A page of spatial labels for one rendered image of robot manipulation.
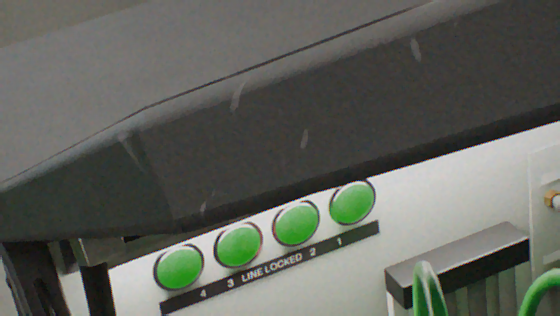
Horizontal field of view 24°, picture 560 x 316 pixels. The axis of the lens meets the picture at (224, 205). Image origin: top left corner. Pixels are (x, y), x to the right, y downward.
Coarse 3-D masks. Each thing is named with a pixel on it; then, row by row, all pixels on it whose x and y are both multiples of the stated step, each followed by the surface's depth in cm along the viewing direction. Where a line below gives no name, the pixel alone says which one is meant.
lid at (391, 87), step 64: (448, 0) 31; (512, 0) 30; (320, 64) 33; (384, 64) 32; (448, 64) 31; (512, 64) 30; (128, 128) 37; (192, 128) 35; (256, 128) 34; (320, 128) 33; (384, 128) 32; (448, 128) 31; (512, 128) 31; (0, 192) 76; (64, 192) 53; (128, 192) 40; (192, 192) 35; (256, 192) 34; (320, 192) 34
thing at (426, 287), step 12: (420, 264) 107; (420, 276) 105; (432, 276) 103; (420, 288) 115; (432, 288) 101; (420, 300) 117; (432, 300) 100; (420, 312) 119; (432, 312) 99; (444, 312) 99
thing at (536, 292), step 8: (552, 272) 112; (536, 280) 115; (544, 280) 113; (552, 280) 112; (536, 288) 115; (544, 288) 114; (528, 296) 117; (536, 296) 116; (528, 304) 118; (536, 304) 117; (520, 312) 120; (528, 312) 119
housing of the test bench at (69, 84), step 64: (192, 0) 139; (256, 0) 137; (320, 0) 134; (384, 0) 132; (0, 64) 133; (64, 64) 131; (128, 64) 129; (192, 64) 126; (256, 64) 124; (0, 128) 121; (64, 128) 119
